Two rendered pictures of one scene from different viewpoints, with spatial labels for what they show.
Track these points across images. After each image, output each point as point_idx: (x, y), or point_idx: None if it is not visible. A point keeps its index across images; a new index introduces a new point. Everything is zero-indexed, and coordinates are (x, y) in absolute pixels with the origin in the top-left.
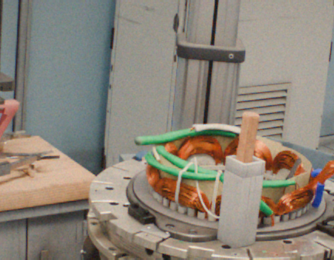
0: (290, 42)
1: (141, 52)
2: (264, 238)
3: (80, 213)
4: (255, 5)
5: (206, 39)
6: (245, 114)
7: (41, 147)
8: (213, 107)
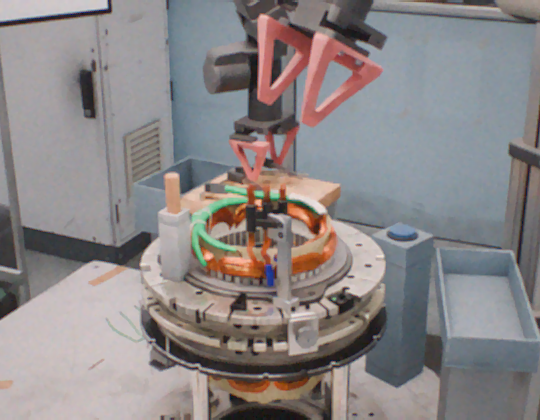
0: None
1: None
2: (190, 282)
3: None
4: None
5: (532, 140)
6: (167, 173)
7: (317, 191)
8: (528, 213)
